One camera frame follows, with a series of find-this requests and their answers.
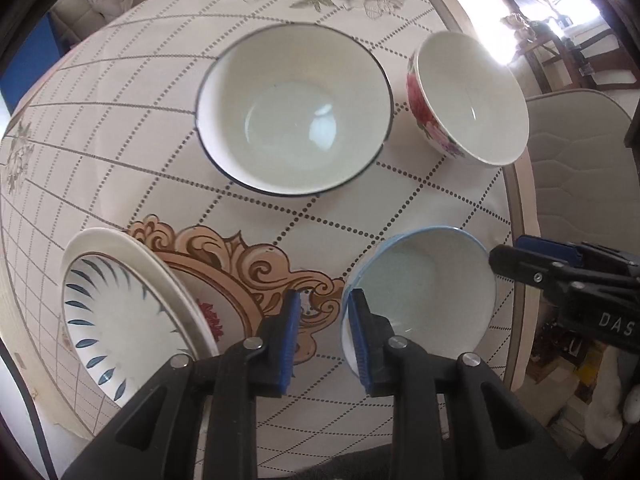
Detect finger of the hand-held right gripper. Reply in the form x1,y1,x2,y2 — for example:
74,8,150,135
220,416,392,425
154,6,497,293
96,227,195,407
489,244,583,292
516,235,640,274

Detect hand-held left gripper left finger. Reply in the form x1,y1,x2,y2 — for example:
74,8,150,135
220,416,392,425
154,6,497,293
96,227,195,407
60,289,302,480

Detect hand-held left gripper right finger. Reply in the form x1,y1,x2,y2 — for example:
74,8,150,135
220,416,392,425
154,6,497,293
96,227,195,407
348,287,583,480

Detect white bowl blue rim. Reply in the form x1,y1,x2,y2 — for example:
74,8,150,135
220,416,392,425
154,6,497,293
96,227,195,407
341,227,497,378

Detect white plate pink flowers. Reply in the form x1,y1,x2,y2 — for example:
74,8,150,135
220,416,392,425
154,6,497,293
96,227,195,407
60,227,221,411

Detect white bowl red flowers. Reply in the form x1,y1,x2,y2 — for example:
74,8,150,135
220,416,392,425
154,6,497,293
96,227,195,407
406,31,530,167

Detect white bowl dark rim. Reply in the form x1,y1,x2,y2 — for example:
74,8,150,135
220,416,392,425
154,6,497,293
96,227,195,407
195,24,393,197

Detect grey padded chair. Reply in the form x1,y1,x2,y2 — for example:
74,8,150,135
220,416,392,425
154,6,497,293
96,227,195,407
525,89,638,241

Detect white plush goose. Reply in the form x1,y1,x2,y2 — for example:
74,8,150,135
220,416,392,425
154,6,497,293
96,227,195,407
585,347,632,451

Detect dark wooden chair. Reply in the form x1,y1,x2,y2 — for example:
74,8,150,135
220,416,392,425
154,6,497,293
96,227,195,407
520,15,640,92

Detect flower diamond printed tablecloth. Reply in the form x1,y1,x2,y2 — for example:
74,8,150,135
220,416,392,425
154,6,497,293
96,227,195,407
0,0,543,476

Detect light coloured shoes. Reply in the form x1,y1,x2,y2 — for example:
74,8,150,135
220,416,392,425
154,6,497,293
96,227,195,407
501,12,532,32

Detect blue folded mat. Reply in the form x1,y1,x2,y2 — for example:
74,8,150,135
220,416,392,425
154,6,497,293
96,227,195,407
0,10,78,121

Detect beige padded chair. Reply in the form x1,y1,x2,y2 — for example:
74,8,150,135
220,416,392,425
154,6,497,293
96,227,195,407
50,0,101,41

